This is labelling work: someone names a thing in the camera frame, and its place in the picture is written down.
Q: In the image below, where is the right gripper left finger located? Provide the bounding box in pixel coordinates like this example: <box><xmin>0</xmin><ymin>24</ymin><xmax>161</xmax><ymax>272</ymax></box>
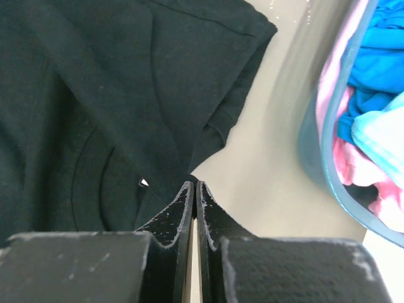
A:
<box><xmin>1</xmin><ymin>182</ymin><xmax>194</xmax><ymax>302</ymax></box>

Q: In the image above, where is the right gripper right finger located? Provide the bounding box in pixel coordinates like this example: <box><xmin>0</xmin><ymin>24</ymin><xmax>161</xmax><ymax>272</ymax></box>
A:
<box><xmin>196</xmin><ymin>182</ymin><xmax>391</xmax><ymax>303</ymax></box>

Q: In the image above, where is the black t shirt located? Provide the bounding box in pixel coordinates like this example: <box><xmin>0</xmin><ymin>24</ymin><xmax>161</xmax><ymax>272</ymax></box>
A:
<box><xmin>1</xmin><ymin>1</ymin><xmax>277</xmax><ymax>242</ymax></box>

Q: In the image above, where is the blue-grey laundry basket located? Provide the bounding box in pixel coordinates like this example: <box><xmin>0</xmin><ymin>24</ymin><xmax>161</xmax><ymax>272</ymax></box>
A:
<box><xmin>297</xmin><ymin>1</ymin><xmax>403</xmax><ymax>247</ymax></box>

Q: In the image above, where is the pink t shirt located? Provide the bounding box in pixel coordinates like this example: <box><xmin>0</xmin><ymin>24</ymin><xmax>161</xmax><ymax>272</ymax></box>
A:
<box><xmin>315</xmin><ymin>0</ymin><xmax>404</xmax><ymax>233</ymax></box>

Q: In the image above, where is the light cyan t shirt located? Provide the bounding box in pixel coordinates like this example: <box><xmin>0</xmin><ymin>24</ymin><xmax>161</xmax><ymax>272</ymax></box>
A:
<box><xmin>351</xmin><ymin>93</ymin><xmax>403</xmax><ymax>188</ymax></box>

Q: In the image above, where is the dark blue t shirt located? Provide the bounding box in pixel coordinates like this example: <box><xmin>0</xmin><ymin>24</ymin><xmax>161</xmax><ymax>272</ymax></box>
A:
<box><xmin>336</xmin><ymin>1</ymin><xmax>403</xmax><ymax>144</ymax></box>

